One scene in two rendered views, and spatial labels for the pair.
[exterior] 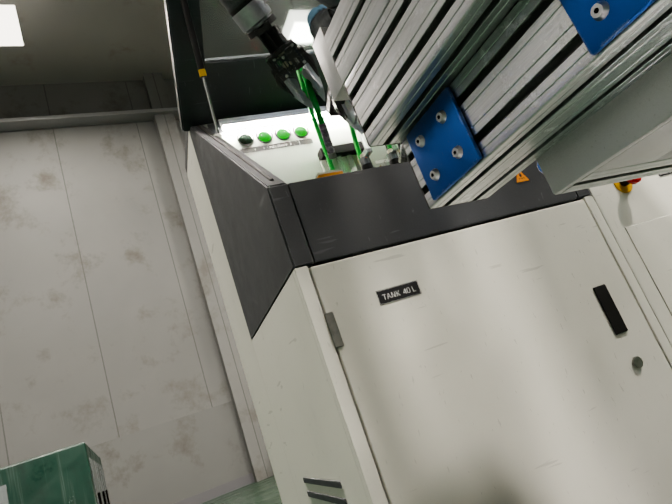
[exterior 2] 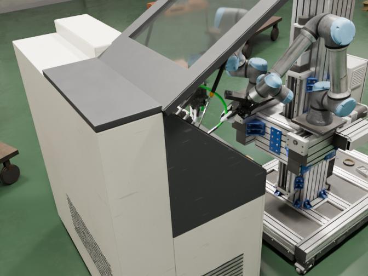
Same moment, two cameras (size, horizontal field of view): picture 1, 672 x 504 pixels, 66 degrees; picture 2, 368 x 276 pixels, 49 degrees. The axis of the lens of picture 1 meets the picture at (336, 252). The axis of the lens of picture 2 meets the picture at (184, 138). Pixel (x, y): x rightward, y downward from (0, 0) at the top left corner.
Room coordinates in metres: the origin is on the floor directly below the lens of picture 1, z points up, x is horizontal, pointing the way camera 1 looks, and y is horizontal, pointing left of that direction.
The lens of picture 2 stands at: (1.52, 1.72, 2.20)
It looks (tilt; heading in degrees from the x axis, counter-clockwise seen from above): 31 degrees down; 262
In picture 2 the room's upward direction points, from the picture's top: 3 degrees counter-clockwise
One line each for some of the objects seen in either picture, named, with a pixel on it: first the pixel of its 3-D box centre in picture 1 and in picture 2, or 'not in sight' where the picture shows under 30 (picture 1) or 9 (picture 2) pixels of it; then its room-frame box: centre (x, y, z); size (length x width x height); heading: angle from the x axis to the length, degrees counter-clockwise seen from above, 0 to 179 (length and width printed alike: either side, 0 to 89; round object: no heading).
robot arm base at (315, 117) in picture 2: not in sight; (320, 112); (0.44, -0.21, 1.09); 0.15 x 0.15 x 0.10
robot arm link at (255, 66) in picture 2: not in sight; (257, 69); (0.67, -0.66, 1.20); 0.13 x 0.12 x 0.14; 145
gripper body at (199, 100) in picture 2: not in sight; (197, 95); (1.16, -0.17, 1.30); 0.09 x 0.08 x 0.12; 22
